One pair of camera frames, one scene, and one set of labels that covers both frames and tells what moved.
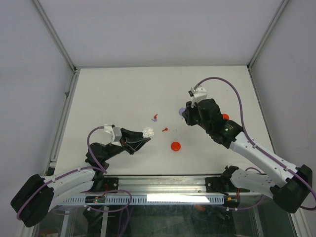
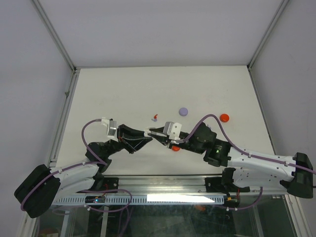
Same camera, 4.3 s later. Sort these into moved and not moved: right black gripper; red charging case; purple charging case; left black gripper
Moved: right black gripper
Not moved: red charging case; left black gripper; purple charging case
